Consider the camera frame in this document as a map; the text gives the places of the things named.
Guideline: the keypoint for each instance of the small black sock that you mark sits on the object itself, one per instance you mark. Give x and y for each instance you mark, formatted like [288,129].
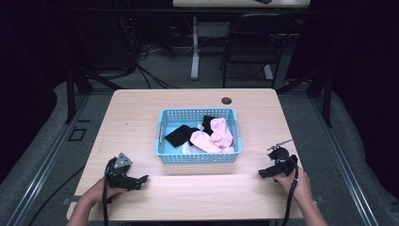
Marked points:
[207,123]

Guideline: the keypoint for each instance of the white table leg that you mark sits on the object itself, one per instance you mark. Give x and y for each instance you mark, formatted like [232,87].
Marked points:
[195,56]

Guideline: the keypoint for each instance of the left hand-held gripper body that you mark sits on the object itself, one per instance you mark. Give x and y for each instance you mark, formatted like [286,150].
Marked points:
[118,171]

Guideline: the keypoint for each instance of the pink sock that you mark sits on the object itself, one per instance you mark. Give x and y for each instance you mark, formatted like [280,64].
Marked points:
[222,132]
[204,142]

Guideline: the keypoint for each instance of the black metal stand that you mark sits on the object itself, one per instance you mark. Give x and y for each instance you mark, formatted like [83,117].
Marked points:
[323,91]
[75,84]

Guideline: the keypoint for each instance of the black folding chair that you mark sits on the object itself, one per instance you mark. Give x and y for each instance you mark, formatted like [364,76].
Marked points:
[251,40]

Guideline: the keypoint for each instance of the person's right hand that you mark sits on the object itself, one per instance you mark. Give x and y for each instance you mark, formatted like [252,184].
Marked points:
[298,185]

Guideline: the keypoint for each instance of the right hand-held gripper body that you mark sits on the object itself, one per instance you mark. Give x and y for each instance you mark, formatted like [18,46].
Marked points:
[282,161]

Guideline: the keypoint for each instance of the light blue plastic basket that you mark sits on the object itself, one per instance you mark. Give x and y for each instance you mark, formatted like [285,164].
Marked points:
[169,155]

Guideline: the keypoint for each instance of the person's left hand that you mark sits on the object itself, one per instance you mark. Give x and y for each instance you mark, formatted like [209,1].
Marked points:
[95,193]

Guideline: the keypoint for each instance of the white sock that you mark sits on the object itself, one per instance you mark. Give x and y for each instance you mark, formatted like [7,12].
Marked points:
[188,149]

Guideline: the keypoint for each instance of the large black sock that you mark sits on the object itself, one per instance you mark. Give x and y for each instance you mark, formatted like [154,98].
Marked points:
[180,135]

